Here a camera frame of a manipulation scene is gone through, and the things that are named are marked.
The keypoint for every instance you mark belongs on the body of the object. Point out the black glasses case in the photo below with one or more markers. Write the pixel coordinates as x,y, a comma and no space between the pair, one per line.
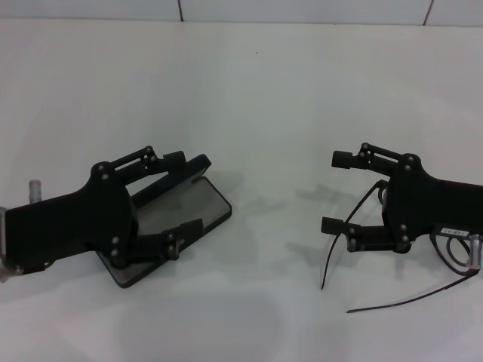
203,200

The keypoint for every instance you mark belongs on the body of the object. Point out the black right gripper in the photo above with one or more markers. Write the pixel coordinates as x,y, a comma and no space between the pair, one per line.
434,203

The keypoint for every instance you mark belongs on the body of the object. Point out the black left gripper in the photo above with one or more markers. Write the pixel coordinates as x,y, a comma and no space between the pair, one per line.
75,222

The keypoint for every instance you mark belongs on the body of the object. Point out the black glasses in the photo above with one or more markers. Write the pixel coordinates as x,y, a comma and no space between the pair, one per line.
324,277

